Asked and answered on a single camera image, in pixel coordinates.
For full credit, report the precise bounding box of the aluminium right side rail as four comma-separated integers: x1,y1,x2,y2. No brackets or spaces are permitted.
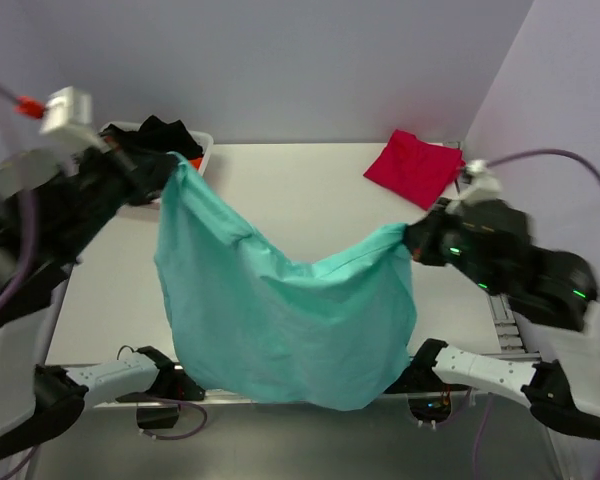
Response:
449,141,531,354

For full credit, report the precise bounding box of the teal t-shirt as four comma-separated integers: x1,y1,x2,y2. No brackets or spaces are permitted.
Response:
154,155,417,411

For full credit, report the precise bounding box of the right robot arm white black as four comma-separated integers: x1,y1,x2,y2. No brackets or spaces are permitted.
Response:
403,198,600,440

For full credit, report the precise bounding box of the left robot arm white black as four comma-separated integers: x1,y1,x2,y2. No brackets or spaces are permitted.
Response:
0,136,204,460

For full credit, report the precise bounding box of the folded red t-shirt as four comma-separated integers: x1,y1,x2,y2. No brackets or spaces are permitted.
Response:
363,130,465,210

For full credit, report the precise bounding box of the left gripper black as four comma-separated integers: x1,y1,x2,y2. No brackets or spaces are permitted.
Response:
53,127,181,256

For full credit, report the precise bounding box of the aluminium rail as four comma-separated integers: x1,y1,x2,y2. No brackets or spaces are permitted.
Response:
92,352,554,409
449,141,531,354

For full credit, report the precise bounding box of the black t-shirt in basket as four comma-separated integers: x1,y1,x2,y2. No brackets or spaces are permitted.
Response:
104,115,204,160

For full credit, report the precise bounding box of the white plastic basket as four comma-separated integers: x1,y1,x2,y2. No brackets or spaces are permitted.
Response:
99,121,215,221

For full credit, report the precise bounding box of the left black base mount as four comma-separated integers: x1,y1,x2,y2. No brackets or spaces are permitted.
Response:
116,369,208,440

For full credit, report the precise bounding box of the orange t-shirt in basket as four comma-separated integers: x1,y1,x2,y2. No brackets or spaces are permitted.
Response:
189,157,204,174

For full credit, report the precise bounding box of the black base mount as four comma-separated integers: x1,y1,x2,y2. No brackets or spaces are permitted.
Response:
384,365,473,429
116,369,208,440

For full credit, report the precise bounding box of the aluminium front rail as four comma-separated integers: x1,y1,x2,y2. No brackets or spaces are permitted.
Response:
92,352,554,409

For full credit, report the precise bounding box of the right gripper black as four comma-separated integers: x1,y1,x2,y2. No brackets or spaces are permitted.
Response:
396,193,499,292

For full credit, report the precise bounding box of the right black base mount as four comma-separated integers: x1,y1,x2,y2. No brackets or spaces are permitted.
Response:
384,365,473,429

